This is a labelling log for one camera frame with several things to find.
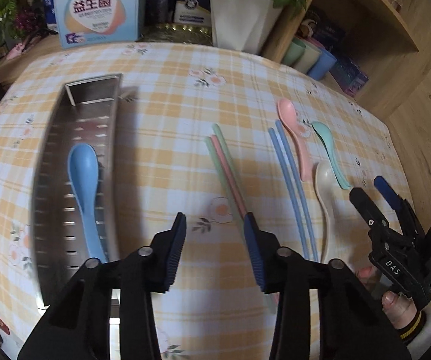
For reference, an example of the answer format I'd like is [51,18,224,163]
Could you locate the beige spoon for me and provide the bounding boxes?
[315,161,336,263]

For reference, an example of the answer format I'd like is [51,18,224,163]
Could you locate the teal spoon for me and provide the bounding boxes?
[311,121,352,190]

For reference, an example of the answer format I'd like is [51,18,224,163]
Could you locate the pink spoon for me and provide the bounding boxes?
[276,98,313,182]

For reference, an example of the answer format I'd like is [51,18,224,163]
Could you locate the blue spoon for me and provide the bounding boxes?
[67,143,107,263]

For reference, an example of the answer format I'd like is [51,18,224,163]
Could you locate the green chopstick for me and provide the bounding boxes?
[205,136,245,241]
[212,124,246,206]

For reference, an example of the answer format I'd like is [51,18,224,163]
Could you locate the pink chopstick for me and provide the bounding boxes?
[211,135,247,219]

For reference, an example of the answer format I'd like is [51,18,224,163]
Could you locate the right hand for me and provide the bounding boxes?
[356,266,427,337]

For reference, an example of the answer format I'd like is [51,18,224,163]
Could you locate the blue chopstick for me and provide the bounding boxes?
[276,119,319,262]
[268,127,310,258]

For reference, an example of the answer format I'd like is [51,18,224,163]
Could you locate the purple small box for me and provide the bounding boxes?
[330,55,368,98]

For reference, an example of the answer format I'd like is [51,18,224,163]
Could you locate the yellow plaid tablecloth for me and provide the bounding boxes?
[0,44,411,359]

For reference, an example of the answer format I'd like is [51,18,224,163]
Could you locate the blue cup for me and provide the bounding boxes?
[307,49,337,80]

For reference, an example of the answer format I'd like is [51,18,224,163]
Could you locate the beige cup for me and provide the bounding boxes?
[293,40,321,74]

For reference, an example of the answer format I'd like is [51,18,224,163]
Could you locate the wooden shelf unit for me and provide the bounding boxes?
[261,0,431,120]

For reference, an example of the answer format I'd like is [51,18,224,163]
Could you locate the green cup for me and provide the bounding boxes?
[281,37,306,66]

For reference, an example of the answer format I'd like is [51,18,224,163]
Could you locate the dark snack package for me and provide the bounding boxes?
[296,7,346,51]

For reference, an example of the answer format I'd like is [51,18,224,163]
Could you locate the steel utensil tray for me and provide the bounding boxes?
[31,73,123,309]

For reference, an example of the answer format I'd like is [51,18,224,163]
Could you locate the white flower pot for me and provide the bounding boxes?
[211,0,282,55]

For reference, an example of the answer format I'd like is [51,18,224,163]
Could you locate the white label box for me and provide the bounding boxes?
[174,0,211,27]

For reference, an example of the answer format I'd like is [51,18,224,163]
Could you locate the probiotic box light blue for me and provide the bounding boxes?
[53,0,145,50]

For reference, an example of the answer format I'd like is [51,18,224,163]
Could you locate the blue tissue box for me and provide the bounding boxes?
[43,0,58,33]

